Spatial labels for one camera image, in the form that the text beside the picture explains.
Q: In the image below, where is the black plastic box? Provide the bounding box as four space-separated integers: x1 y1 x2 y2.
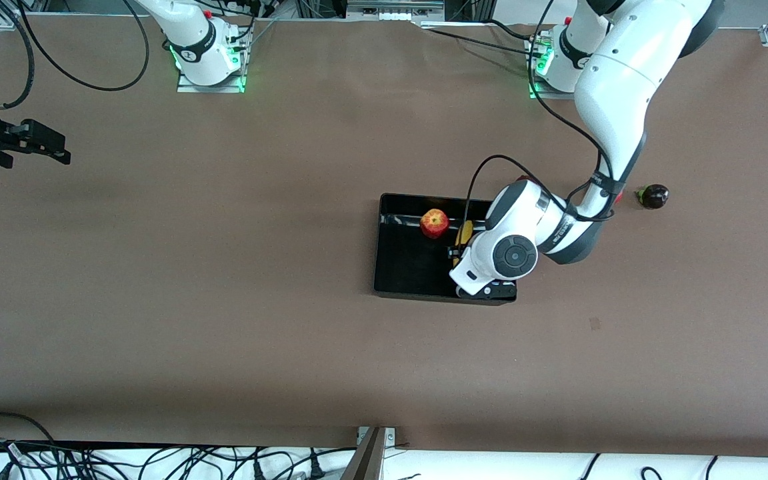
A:
373 193 518 306

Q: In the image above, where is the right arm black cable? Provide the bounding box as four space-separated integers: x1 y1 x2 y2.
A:
0 0 151 111

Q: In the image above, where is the brown table cover sheet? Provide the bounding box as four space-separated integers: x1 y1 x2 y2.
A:
0 15 768 461

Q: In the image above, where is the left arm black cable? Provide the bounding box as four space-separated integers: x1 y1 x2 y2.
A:
463 0 618 251

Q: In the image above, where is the silver clamp bracket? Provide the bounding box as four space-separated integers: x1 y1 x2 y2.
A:
357 427 396 446

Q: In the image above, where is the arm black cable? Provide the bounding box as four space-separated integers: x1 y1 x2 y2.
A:
0 0 151 111
463 0 618 251

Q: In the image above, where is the grey metal post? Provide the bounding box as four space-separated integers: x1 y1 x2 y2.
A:
341 428 386 480

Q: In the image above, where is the red yellow apple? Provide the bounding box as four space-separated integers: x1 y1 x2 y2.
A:
420 208 450 239

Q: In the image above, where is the dark purple mangosteen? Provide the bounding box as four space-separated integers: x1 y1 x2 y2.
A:
636 184 670 210

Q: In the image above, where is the black base power cable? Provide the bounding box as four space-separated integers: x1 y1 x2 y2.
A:
424 27 548 59

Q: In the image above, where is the silver metal rail fixture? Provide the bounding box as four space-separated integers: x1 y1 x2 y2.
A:
347 0 445 21

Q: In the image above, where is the yellow banana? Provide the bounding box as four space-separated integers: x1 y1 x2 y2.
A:
454 221 475 267

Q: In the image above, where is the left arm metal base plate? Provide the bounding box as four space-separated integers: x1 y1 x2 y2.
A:
525 33 579 101

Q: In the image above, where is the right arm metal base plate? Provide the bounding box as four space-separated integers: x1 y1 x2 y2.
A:
176 27 248 94

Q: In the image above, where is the black looped cable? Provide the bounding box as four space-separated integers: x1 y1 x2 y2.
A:
0 412 58 446

